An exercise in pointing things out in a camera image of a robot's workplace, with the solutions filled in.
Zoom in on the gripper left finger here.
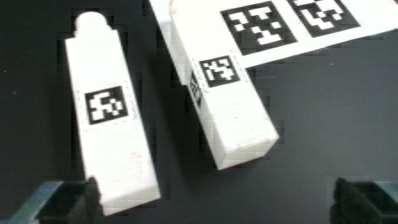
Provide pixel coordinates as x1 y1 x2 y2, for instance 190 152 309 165
3 178 105 224

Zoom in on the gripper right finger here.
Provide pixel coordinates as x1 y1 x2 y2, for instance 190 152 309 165
330 178 398 224

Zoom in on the white desk leg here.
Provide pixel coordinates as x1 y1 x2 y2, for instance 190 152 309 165
165 0 279 169
65 12 160 215

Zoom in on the fiducial marker base plate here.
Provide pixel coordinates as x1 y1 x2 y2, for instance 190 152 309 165
149 0 398 69

